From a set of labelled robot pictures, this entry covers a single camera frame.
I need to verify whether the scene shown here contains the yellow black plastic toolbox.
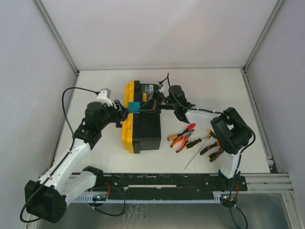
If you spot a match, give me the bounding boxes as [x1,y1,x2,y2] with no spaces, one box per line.
[122,80,162,154]

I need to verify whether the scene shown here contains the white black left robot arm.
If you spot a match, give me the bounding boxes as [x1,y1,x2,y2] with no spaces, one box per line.
[21,100,129,223]

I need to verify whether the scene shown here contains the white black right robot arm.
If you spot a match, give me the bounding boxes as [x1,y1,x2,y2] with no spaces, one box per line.
[139,85,256,179]

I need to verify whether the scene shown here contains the orange needle nose pliers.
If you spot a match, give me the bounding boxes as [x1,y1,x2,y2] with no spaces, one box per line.
[171,131,193,153]

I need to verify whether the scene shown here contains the black orange long screwdriver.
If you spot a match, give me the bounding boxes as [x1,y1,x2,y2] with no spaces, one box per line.
[184,137,209,149]

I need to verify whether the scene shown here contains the thin metal rod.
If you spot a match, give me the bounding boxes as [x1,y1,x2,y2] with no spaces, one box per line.
[184,140,208,169]

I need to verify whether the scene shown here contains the yellow black small screwdriver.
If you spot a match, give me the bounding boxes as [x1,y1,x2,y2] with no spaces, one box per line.
[206,130,217,140]

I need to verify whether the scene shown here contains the black orange combination pliers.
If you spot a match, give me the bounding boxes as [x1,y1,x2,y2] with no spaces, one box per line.
[199,140,224,162]

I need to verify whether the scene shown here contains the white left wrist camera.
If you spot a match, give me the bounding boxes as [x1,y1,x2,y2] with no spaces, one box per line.
[96,88,113,106]

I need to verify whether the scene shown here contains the red handled screwdriver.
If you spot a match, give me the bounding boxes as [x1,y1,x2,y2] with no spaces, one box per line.
[178,123,196,137]

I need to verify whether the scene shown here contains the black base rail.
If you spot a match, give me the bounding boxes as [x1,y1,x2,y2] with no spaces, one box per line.
[94,173,248,192]

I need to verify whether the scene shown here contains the grey cable duct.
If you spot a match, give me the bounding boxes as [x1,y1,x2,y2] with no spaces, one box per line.
[72,193,221,204]

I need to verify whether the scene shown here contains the left base black cable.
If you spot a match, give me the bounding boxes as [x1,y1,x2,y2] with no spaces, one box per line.
[91,187,126,217]

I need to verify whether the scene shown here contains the base black cable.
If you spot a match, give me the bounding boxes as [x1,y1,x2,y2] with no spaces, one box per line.
[91,187,126,217]
[227,152,249,229]

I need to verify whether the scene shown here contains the right base black cable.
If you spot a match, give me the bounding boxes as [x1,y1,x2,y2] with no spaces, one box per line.
[227,152,249,229]

